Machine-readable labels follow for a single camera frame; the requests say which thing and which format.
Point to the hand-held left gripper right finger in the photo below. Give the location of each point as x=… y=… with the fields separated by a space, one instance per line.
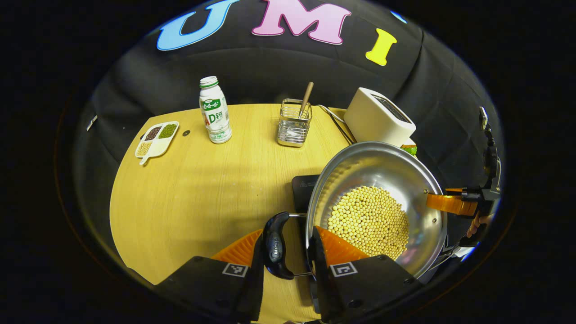
x=320 y=279

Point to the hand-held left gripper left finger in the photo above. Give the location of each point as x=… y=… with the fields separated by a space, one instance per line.
x=257 y=279

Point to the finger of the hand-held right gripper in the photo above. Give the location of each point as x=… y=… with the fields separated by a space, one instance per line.
x=450 y=204
x=456 y=190

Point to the pile of yellow soybeans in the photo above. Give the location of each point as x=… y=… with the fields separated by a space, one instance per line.
x=369 y=222

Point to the stainless steel pot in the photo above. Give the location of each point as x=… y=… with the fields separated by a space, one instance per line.
x=373 y=166

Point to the black induction cooktop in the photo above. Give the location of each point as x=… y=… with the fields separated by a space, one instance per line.
x=303 y=186

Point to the toy sandwich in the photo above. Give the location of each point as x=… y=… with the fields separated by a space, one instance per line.
x=411 y=150

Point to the white toaster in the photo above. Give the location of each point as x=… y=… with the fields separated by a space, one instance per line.
x=373 y=119

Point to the white green-label drink bottle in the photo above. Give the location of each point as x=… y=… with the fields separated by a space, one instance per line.
x=216 y=117

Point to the white divided bean dish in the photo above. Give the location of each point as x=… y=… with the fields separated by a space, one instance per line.
x=155 y=144

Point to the white cloth clip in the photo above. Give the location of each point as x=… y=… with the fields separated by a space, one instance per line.
x=91 y=123

